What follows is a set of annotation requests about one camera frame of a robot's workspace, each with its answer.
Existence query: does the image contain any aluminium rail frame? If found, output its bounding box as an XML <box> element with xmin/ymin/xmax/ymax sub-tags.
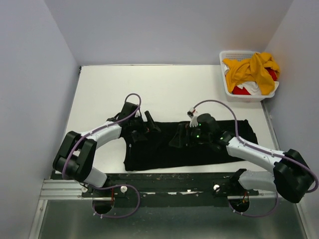
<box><xmin>27</xmin><ymin>102</ymin><xmax>310</xmax><ymax>239</ymax></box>

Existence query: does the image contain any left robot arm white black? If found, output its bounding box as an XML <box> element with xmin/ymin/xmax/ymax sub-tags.
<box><xmin>53</xmin><ymin>102</ymin><xmax>161</xmax><ymax>197</ymax></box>

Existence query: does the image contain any black mounting base plate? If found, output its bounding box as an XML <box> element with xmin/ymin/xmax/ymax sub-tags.
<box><xmin>51</xmin><ymin>173</ymin><xmax>259</xmax><ymax>209</ymax></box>

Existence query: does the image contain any yellow t-shirt in basket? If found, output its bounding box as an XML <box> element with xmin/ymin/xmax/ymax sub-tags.
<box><xmin>222</xmin><ymin>52</ymin><xmax>280</xmax><ymax>96</ymax></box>

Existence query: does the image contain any white plastic laundry basket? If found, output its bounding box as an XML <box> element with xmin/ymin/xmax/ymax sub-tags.
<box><xmin>219</xmin><ymin>50</ymin><xmax>275</xmax><ymax>102</ymax></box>

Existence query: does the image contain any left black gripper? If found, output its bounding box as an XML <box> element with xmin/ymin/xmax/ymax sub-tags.
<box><xmin>129</xmin><ymin>111</ymin><xmax>160</xmax><ymax>142</ymax></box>

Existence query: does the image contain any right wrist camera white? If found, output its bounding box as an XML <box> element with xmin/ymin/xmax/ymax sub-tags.
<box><xmin>187</xmin><ymin>108</ymin><xmax>199</xmax><ymax>127</ymax></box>

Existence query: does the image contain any black t-shirt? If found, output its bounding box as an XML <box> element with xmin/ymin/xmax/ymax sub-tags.
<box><xmin>124</xmin><ymin>119</ymin><xmax>259</xmax><ymax>172</ymax></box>

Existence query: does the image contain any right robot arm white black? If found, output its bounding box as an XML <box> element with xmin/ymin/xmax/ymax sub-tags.
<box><xmin>169</xmin><ymin>113</ymin><xmax>315</xmax><ymax>203</ymax></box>

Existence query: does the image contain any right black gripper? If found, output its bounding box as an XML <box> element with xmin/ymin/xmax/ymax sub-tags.
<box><xmin>169</xmin><ymin>123</ymin><xmax>211</xmax><ymax>147</ymax></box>

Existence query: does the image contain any white t-shirt in basket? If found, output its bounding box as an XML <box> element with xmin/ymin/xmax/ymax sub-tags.
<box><xmin>221</xmin><ymin>63</ymin><xmax>261</xmax><ymax>96</ymax></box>

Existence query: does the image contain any red t-shirt in basket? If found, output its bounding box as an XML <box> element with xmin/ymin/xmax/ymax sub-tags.
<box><xmin>232</xmin><ymin>68</ymin><xmax>279</xmax><ymax>96</ymax></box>

